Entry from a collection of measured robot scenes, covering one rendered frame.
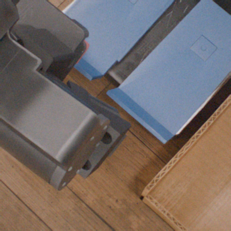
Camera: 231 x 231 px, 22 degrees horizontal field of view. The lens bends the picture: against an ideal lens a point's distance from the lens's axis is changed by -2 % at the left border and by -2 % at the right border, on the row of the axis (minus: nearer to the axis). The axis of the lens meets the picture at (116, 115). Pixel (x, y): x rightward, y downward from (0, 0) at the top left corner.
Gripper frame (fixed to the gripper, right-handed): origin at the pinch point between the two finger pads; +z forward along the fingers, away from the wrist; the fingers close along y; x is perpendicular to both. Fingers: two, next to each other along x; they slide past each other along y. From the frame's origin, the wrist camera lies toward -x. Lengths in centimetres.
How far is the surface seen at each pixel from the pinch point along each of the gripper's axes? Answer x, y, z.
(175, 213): -18.1, -5.1, 0.1
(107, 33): -2.0, 3.6, 3.5
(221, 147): -17.6, 1.8, 4.0
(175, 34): -7.1, 7.5, 5.5
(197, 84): -11.9, 5.1, 3.9
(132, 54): -5.1, 3.5, 3.8
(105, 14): -0.5, 4.8, 4.3
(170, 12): -5.2, 8.7, 6.7
